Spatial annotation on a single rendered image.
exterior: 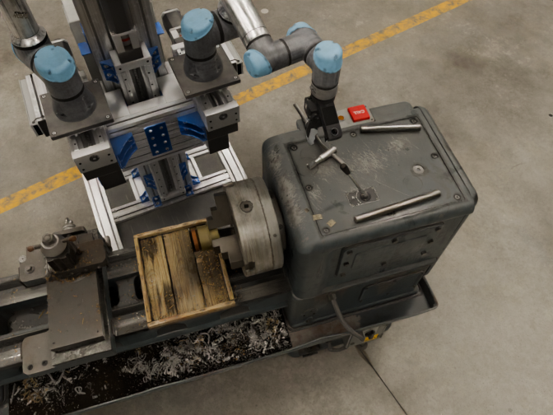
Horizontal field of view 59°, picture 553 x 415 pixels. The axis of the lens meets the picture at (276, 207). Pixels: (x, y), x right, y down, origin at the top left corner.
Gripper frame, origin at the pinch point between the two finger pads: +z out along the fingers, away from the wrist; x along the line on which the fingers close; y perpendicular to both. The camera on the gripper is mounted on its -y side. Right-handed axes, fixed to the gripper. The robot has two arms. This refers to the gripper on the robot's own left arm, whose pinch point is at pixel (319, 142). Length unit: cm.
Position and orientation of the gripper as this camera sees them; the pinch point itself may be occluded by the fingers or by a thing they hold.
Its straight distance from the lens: 157.0
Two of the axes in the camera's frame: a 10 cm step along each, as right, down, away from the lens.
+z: -0.2, 5.2, 8.6
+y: -2.8, -8.2, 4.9
